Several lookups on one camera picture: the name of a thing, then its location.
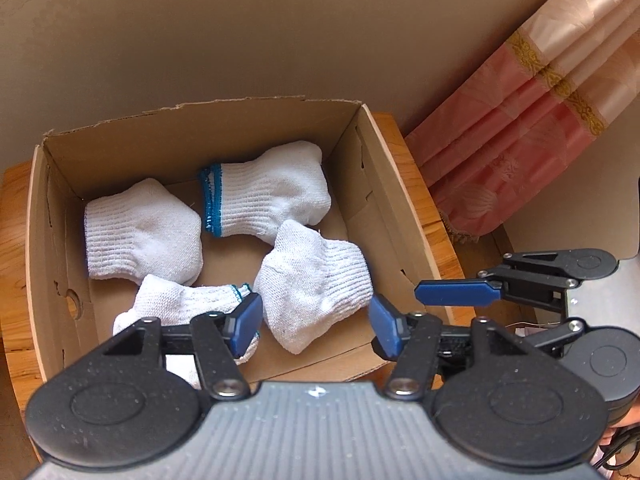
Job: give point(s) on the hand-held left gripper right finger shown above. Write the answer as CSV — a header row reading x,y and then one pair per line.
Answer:
x,y
385,330

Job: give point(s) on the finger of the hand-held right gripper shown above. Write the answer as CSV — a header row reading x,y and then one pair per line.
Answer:
x,y
565,336
455,293

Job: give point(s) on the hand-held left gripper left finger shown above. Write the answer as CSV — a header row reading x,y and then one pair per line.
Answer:
x,y
245,322

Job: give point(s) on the white knit glove blue cuff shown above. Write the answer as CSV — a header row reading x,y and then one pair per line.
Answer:
x,y
175,300

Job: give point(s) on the large white knit glove bundle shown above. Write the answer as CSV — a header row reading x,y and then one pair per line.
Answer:
x,y
310,285

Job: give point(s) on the brown cardboard box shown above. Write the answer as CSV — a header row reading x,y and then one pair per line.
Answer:
x,y
390,200

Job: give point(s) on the white knit glove teal cuff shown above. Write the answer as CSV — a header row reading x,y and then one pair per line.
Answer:
x,y
270,190

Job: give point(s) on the small white sock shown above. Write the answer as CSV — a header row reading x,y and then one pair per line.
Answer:
x,y
140,230

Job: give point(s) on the pink curtain with fringe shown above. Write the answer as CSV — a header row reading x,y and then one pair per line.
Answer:
x,y
525,135

